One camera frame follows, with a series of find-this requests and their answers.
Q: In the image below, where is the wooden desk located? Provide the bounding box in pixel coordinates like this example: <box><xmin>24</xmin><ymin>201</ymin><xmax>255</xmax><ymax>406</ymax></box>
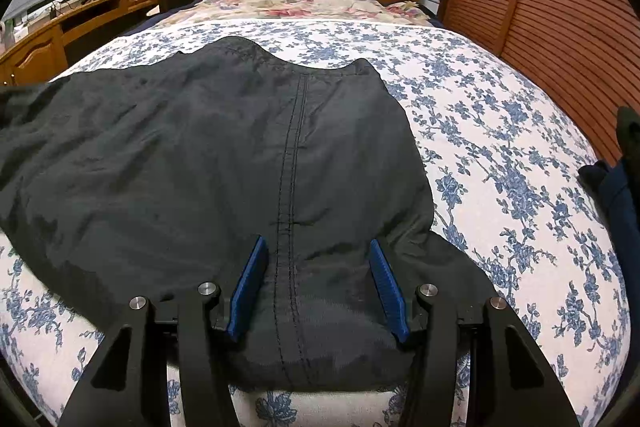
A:
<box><xmin>0</xmin><ymin>0</ymin><xmax>163</xmax><ymax>88</ymax></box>

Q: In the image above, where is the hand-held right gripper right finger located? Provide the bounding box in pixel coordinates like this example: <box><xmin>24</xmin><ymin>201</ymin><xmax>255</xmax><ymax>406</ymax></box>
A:
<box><xmin>369</xmin><ymin>237</ymin><xmax>582</xmax><ymax>427</ymax></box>

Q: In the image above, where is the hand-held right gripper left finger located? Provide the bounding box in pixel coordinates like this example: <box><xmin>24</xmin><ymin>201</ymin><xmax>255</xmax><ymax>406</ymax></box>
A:
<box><xmin>57</xmin><ymin>234</ymin><xmax>271</xmax><ymax>427</ymax></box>

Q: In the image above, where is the dark blue cloth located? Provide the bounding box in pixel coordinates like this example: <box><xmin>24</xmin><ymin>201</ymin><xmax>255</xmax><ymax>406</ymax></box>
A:
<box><xmin>577</xmin><ymin>159</ymin><xmax>640</xmax><ymax>268</ymax></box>

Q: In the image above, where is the blue floral white bedsheet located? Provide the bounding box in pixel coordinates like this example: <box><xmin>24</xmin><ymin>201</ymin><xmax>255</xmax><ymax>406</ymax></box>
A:
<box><xmin>0</xmin><ymin>18</ymin><xmax>630</xmax><ymax>427</ymax></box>

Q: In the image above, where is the dark green jacket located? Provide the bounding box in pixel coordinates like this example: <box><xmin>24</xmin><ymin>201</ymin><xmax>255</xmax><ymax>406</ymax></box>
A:
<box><xmin>0</xmin><ymin>36</ymin><xmax>501</xmax><ymax>395</ymax></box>

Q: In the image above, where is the beige floral blanket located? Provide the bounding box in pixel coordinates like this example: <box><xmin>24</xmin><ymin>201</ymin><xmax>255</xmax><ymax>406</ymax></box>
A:
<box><xmin>145</xmin><ymin>0</ymin><xmax>443</xmax><ymax>28</ymax></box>

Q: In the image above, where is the wooden louvered wardrobe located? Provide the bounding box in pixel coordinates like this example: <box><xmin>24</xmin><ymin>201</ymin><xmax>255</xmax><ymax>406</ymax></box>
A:
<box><xmin>437</xmin><ymin>0</ymin><xmax>640</xmax><ymax>168</ymax></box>

